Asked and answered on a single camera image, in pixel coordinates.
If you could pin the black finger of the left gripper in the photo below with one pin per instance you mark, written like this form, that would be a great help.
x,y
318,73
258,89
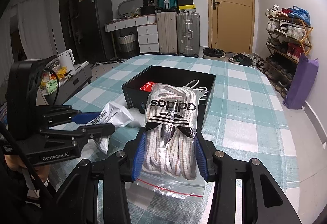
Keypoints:
x,y
98,131

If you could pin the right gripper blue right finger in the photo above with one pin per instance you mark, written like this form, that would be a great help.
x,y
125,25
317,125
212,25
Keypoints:
x,y
217,167

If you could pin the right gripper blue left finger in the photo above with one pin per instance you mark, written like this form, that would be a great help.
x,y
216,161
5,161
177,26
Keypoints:
x,y
122,167

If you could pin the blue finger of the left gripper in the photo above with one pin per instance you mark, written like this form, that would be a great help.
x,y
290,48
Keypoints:
x,y
84,118

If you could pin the white medicine sachet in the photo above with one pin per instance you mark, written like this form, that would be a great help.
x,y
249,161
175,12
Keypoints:
x,y
116,114
102,144

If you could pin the adidas shoelaces plastic bag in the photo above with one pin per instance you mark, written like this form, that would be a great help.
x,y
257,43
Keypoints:
x,y
169,166

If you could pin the red white tissue packet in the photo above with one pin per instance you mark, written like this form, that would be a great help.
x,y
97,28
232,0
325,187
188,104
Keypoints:
x,y
148,86

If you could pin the person's left hand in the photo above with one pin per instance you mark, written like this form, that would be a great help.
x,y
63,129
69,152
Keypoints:
x,y
15,163

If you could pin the grey low cabinet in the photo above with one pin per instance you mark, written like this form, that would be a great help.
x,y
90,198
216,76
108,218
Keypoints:
x,y
71,85

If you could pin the teal checkered tablecloth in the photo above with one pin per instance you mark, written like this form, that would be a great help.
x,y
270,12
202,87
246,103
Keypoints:
x,y
245,120

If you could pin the black open cardboard box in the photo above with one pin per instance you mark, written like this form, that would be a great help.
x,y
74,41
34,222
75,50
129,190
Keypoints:
x,y
182,93

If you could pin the white electric kettle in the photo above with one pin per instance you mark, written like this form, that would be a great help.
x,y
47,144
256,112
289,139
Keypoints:
x,y
66,59

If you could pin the dark refrigerator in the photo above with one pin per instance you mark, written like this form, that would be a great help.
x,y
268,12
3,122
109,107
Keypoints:
x,y
95,44

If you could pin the woven laundry basket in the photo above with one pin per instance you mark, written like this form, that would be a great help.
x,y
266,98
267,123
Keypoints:
x,y
127,46

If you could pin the white drawer desk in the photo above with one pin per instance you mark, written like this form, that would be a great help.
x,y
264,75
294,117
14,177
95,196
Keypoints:
x,y
145,29

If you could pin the purple fabric bag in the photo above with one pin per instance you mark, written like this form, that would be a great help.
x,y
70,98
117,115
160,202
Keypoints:
x,y
302,83

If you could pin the oval mirror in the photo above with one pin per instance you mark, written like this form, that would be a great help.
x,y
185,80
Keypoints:
x,y
129,8

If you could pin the tall wooden cabinet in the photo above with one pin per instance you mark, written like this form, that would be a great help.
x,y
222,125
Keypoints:
x,y
69,17

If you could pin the beige suitcase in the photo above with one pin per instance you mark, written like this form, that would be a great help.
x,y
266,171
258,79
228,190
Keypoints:
x,y
167,32

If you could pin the silver suitcase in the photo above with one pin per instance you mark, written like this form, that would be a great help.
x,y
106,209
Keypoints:
x,y
188,33

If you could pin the wooden shoe rack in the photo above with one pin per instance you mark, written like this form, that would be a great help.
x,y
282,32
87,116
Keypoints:
x,y
288,39

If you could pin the blue plastic bag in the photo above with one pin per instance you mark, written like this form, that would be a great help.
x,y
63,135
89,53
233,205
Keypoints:
x,y
299,13

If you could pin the wooden door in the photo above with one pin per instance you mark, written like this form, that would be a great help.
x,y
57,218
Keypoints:
x,y
231,25

